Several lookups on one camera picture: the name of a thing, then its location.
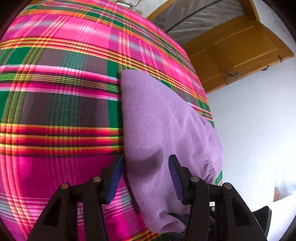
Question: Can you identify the pink plaid bed sheet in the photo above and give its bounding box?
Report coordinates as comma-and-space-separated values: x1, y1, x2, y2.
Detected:
1, 1, 213, 240

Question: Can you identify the grey door curtain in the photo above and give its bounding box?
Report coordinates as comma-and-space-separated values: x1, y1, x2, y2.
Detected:
152, 0, 244, 46

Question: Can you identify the wooden door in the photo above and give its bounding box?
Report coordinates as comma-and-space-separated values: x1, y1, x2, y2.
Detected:
182, 14, 295, 95

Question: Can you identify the purple fleece garment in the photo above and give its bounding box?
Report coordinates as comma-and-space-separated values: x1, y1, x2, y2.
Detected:
120, 70, 223, 233

